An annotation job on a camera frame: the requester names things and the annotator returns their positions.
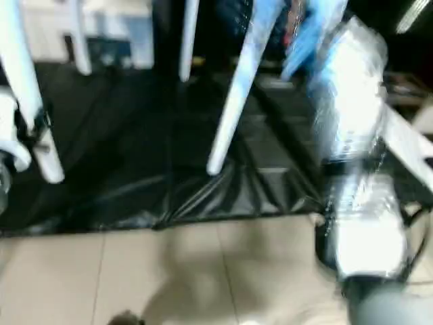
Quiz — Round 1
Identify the white flat board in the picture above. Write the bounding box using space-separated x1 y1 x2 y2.
384 108 433 182

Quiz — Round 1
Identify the white glass-door cabinet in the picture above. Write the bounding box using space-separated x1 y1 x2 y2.
20 0 154 70

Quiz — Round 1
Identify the white plastic table leg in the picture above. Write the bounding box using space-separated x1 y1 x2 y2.
178 0 201 83
0 0 66 185
206 0 282 176
68 0 93 76

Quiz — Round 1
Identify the black table mat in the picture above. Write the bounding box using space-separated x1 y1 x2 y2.
0 60 433 238

